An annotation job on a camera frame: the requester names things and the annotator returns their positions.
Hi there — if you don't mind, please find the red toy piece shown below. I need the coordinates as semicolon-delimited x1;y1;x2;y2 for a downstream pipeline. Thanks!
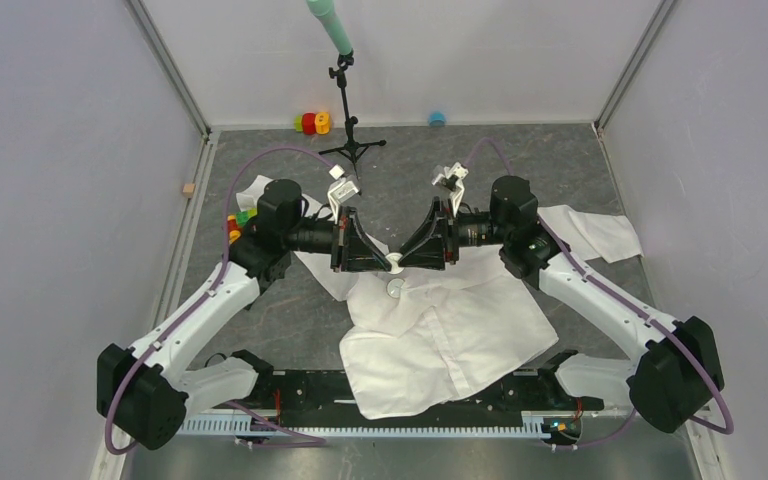
226;215;242;244

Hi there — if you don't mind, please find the blue cylinder toy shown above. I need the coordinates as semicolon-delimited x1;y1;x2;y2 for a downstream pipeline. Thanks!
427;111;447;128

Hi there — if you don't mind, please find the white button shirt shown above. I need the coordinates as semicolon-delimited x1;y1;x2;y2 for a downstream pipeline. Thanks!
234;174;644;421

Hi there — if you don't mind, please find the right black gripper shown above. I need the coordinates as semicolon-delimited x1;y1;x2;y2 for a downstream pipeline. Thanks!
398;196;511;270

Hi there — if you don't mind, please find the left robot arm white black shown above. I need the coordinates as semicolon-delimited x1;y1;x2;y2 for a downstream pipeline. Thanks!
97;175;390;455

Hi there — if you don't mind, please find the red toy block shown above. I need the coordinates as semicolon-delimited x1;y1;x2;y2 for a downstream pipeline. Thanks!
302;113;316;135

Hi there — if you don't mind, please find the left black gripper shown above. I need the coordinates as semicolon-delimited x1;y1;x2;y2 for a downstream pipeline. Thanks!
283;207;391;274

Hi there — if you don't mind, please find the small wooden cube on rail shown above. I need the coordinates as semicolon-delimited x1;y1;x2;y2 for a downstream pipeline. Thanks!
182;183;196;199

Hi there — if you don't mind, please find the teal foam pole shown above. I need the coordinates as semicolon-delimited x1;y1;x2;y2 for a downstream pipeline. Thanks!
305;0;353;56

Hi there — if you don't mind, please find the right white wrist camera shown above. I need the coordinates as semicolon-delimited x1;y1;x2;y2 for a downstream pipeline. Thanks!
431;162;469;216

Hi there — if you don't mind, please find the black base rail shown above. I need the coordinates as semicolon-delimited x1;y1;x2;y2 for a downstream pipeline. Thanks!
241;368;605;429

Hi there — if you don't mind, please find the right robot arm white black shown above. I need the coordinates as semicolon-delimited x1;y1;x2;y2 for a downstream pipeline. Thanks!
390;175;735;435

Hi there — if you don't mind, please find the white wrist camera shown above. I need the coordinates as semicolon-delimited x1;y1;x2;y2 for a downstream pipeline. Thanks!
326;165;361;224
431;162;469;216

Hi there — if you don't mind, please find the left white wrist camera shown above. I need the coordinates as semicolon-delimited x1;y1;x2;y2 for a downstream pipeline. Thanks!
326;165;361;224

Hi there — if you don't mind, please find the green lego brick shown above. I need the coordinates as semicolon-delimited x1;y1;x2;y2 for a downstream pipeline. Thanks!
235;208;257;227

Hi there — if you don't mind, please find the orange toy block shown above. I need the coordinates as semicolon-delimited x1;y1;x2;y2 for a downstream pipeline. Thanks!
314;111;333;135

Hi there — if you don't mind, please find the black tripod stand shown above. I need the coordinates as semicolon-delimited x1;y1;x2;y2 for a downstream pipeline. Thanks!
318;51;387;180

